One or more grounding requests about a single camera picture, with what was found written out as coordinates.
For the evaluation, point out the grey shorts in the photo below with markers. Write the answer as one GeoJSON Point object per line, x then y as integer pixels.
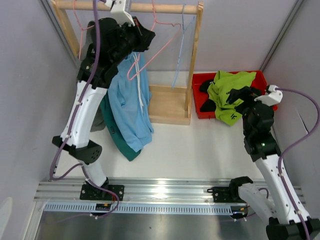
{"type": "Point", "coordinates": [98, 123]}

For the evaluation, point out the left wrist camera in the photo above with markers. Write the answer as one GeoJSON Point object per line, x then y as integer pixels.
{"type": "Point", "coordinates": [120, 11]}

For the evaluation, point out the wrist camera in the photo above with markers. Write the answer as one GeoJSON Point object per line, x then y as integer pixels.
{"type": "Point", "coordinates": [120, 11]}
{"type": "Point", "coordinates": [273, 96]}

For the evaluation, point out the red plastic bin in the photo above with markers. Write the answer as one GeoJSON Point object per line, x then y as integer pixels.
{"type": "Point", "coordinates": [200, 97]}

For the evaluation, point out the lime green shorts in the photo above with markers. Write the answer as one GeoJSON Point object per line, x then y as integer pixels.
{"type": "Point", "coordinates": [219, 91]}

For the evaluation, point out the light blue shorts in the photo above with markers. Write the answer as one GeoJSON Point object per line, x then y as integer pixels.
{"type": "Point", "coordinates": [129, 97]}

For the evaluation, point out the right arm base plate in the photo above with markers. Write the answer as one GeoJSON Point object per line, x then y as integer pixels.
{"type": "Point", "coordinates": [223, 194]}

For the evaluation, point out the aluminium mounting rail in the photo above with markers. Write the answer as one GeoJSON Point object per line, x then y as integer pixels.
{"type": "Point", "coordinates": [144, 196]}

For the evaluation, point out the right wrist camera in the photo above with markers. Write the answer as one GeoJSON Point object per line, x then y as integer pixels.
{"type": "Point", "coordinates": [273, 96]}

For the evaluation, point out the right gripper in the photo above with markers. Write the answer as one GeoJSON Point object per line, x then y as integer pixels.
{"type": "Point", "coordinates": [244, 94]}

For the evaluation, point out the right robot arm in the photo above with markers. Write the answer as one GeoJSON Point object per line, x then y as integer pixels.
{"type": "Point", "coordinates": [284, 215]}

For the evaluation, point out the wooden clothes rack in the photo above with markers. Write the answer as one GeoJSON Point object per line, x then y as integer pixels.
{"type": "Point", "coordinates": [168, 105]}

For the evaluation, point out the dark green shorts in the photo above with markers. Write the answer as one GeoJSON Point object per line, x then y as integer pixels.
{"type": "Point", "coordinates": [115, 132]}

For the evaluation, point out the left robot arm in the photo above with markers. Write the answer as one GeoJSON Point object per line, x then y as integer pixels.
{"type": "Point", "coordinates": [93, 80]}

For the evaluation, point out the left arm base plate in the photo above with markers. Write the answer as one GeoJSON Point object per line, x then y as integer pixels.
{"type": "Point", "coordinates": [90, 193]}

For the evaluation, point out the black shorts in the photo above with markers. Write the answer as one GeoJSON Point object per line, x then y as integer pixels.
{"type": "Point", "coordinates": [209, 105]}

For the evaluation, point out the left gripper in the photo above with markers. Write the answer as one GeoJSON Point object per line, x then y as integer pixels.
{"type": "Point", "coordinates": [144, 36]}

